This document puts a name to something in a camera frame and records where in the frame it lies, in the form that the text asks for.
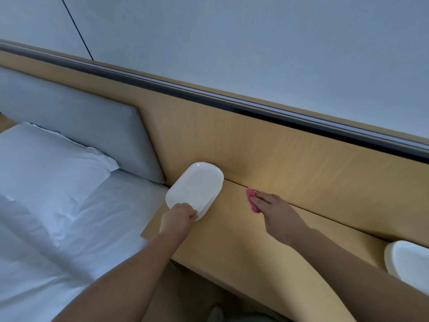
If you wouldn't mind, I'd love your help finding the black wall rail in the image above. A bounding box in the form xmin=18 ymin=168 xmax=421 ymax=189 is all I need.
xmin=0 ymin=40 xmax=429 ymax=161

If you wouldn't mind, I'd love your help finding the person's left hand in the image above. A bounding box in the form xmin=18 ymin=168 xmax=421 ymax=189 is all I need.
xmin=159 ymin=203 xmax=198 ymax=246

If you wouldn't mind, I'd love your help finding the person's right forearm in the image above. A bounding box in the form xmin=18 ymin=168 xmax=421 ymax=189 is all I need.
xmin=291 ymin=228 xmax=429 ymax=322

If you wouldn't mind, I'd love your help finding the white bed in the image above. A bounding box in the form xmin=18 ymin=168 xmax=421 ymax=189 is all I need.
xmin=0 ymin=169 xmax=168 ymax=322

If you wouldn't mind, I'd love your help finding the white glossy rectangular plate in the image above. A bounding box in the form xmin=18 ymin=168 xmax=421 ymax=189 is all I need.
xmin=165 ymin=162 xmax=225 ymax=213

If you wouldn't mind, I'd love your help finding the stack of white rectangular plates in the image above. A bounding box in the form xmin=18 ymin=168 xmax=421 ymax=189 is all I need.
xmin=384 ymin=240 xmax=429 ymax=296

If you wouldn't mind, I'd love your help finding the grey upholstered headboard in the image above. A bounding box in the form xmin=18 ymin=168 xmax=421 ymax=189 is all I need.
xmin=0 ymin=67 xmax=166 ymax=184

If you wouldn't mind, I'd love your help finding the pink cleaning cloth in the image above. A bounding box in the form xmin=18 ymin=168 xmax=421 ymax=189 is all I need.
xmin=245 ymin=187 xmax=262 ymax=213

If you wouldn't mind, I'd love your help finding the person's right hand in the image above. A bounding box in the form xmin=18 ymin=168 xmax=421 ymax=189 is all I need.
xmin=249 ymin=191 xmax=311 ymax=246

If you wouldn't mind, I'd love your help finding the person's left forearm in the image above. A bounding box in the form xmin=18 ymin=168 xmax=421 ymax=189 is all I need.
xmin=54 ymin=231 xmax=183 ymax=322

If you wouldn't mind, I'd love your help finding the white pillow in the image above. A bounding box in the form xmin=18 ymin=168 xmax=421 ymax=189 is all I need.
xmin=0 ymin=122 xmax=120 ymax=239

